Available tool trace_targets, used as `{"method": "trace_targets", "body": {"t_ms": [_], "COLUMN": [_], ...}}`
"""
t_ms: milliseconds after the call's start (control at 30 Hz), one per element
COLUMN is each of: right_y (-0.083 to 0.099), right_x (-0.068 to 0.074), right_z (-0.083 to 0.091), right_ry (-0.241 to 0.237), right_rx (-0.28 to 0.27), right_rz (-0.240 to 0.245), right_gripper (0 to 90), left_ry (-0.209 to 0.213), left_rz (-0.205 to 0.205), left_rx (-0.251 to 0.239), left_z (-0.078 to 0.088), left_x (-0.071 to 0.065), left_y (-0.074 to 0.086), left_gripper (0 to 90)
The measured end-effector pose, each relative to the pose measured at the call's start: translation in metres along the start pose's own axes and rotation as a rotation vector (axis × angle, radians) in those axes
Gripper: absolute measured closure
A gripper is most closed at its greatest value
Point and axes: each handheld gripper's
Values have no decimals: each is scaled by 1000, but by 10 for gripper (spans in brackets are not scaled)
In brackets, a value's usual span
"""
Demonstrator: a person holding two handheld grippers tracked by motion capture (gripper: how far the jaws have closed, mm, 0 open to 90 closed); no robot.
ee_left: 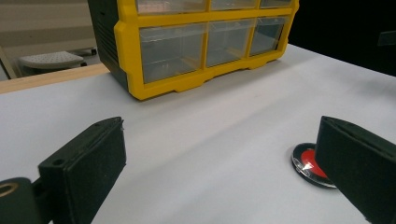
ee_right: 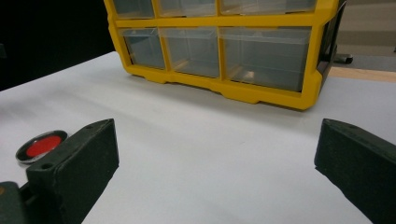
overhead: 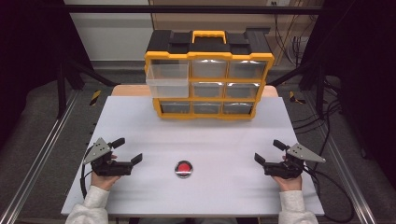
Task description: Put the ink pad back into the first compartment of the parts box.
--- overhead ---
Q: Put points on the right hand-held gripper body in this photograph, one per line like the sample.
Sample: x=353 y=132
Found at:
x=299 y=154

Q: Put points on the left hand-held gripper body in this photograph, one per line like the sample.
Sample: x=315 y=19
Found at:
x=99 y=152

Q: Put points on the round red silver-rimmed tin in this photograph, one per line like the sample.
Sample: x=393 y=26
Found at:
x=183 y=168

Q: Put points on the clear plastic drawer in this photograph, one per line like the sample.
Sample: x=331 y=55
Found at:
x=168 y=82

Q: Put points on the person's left hand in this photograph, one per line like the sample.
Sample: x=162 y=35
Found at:
x=102 y=182

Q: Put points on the person's right hand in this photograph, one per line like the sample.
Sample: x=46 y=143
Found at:
x=289 y=184

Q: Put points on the yellow black hazard tape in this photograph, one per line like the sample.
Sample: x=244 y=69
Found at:
x=292 y=97
x=95 y=97

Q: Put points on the wooden table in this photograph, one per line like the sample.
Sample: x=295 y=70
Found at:
x=130 y=90

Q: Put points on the black metal stand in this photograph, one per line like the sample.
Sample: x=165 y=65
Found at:
x=320 y=87
x=61 y=90

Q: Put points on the group of closed clear drawers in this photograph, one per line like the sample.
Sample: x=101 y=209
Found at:
x=208 y=69

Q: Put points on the yellow black drawer organizer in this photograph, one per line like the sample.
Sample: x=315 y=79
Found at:
x=207 y=46

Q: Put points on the aluminium frame rail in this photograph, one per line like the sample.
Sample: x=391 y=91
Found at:
x=345 y=168
x=40 y=149

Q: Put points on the black horizontal frame bar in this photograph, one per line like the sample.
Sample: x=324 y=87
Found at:
x=186 y=9

